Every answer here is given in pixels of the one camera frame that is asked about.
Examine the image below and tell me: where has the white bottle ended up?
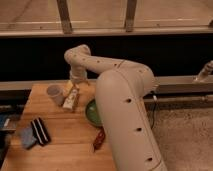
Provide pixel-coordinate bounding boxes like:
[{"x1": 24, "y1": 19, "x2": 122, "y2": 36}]
[{"x1": 63, "y1": 86, "x2": 79, "y2": 112}]

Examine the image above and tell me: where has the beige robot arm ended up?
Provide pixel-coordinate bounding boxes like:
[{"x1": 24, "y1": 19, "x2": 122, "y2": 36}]
[{"x1": 64, "y1": 45, "x2": 168, "y2": 171}]

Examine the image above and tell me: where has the green ceramic bowl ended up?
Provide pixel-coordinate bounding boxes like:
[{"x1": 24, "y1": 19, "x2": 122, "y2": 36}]
[{"x1": 85, "y1": 99, "x2": 102, "y2": 127}]

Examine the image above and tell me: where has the clear plastic cup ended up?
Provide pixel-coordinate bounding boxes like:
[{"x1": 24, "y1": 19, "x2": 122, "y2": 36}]
[{"x1": 46, "y1": 85, "x2": 64, "y2": 106}]

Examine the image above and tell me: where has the red chili pepper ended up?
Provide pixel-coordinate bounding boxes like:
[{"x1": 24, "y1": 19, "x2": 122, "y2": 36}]
[{"x1": 93, "y1": 129, "x2": 105, "y2": 151}]

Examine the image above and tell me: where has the black white striped cloth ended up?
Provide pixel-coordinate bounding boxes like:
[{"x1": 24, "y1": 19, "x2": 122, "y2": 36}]
[{"x1": 30, "y1": 118, "x2": 51, "y2": 146}]

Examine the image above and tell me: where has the blue grey cloth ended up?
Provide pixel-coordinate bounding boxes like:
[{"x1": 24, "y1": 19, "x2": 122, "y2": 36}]
[{"x1": 19, "y1": 126, "x2": 37, "y2": 149}]

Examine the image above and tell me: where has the black cable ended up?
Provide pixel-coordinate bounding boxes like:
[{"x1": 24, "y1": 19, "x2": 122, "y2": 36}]
[{"x1": 150, "y1": 94, "x2": 159, "y2": 130}]

